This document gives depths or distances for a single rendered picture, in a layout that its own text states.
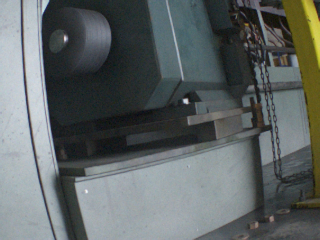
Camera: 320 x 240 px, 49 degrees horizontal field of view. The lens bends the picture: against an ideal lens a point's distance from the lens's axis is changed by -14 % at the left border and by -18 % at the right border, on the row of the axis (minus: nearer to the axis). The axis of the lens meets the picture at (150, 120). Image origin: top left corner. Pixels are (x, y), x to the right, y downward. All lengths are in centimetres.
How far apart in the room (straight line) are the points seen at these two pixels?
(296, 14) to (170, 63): 50
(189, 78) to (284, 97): 160
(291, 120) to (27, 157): 204
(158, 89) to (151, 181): 24
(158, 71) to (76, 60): 21
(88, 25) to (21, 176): 42
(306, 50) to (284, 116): 140
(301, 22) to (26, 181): 97
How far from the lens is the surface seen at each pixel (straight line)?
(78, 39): 100
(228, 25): 134
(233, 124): 123
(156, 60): 100
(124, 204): 101
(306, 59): 125
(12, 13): 104
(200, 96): 112
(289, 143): 264
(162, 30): 104
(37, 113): 99
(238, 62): 134
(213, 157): 120
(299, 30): 127
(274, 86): 238
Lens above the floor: 36
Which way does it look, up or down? level
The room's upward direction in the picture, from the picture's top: 10 degrees counter-clockwise
